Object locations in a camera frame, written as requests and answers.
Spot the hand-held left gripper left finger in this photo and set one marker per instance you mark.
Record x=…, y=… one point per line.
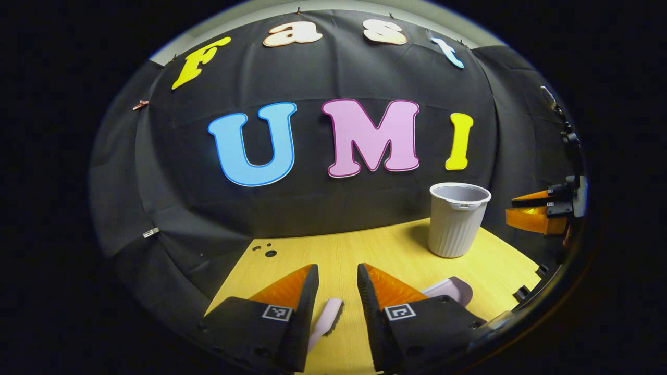
x=305, y=323

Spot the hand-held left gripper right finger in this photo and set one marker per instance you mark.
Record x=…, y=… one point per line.
x=372, y=323

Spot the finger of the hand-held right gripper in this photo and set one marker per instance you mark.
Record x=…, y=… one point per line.
x=534, y=199
x=536, y=221

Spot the lilac small broom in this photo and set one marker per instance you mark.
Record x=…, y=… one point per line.
x=328, y=312

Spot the white ribbed garbage bin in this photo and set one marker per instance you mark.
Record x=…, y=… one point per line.
x=456, y=229

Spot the lilac plastic dustpan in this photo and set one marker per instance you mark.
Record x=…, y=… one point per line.
x=456, y=289

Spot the wooden desktop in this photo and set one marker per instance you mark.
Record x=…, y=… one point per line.
x=365, y=245

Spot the black equipment stand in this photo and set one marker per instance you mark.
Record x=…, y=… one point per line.
x=565, y=130

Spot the black backdrop cloth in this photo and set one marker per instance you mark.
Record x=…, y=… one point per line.
x=338, y=203

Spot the metal cloth clip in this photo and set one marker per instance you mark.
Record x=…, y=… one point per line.
x=151, y=232

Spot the black desk bracket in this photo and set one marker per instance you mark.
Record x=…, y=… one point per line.
x=521, y=292
x=542, y=270

